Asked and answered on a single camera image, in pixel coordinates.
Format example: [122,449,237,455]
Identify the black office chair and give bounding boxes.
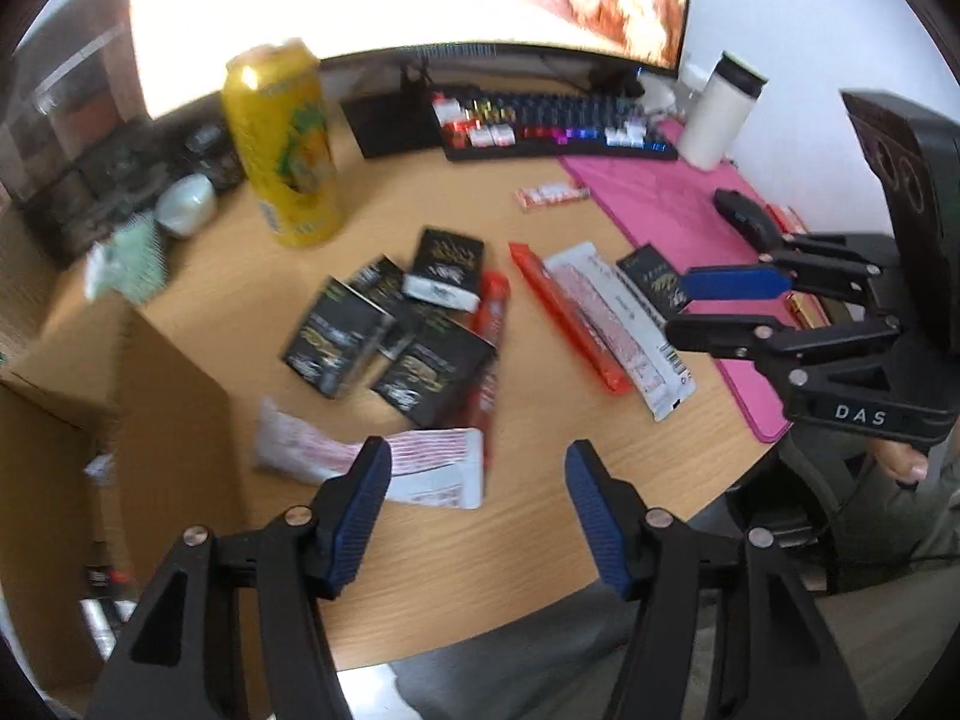
[720,431,931,593]

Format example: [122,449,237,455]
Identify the large cardboard box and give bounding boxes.
[0,292,256,698]

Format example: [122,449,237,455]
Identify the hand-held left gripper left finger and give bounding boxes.
[88,435,392,720]

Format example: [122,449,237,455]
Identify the black computer mouse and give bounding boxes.
[712,187,788,252]

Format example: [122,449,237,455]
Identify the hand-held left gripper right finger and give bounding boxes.
[565,441,875,720]

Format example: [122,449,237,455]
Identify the black jar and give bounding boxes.
[180,120,248,192]

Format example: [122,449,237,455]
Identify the person's grey trousers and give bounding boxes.
[394,420,960,720]

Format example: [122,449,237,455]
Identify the yellow drink can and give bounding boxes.
[221,37,346,248]

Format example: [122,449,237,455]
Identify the pink mouse mat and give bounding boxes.
[559,116,848,445]

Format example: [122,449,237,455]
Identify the red and white gum packet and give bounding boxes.
[514,182,591,212]

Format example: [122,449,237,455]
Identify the long white sachet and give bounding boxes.
[541,242,697,422]

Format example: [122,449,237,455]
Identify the person's right hand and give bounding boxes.
[870,435,935,492]

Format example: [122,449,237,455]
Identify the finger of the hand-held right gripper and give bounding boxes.
[679,232,905,308]
[664,313,912,421]

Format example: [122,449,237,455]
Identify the dark transparent drawer organizer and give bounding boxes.
[0,22,233,267]

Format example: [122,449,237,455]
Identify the black facial tissue packet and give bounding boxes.
[615,244,695,320]
[401,227,485,314]
[346,255,410,316]
[281,276,395,400]
[370,315,497,428]

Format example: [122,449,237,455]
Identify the black backlit keyboard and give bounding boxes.
[431,88,680,164]

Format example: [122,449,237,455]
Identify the white ceramic bowl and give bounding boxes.
[154,172,218,239]

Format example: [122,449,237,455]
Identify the wooden desktop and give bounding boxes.
[0,67,796,698]

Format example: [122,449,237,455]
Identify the white sachet with red print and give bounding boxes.
[251,396,485,512]

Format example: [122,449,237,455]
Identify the small black device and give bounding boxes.
[589,67,646,98]

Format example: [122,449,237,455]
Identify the small red box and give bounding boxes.
[766,204,811,237]

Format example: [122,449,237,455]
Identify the black monitor stand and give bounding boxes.
[341,60,451,160]

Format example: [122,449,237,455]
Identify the white tumbler with black lid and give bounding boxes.
[679,50,770,172]

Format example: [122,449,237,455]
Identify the gold and red lighter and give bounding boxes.
[784,294,822,331]

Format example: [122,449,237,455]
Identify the long red stick packet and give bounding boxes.
[508,241,632,395]

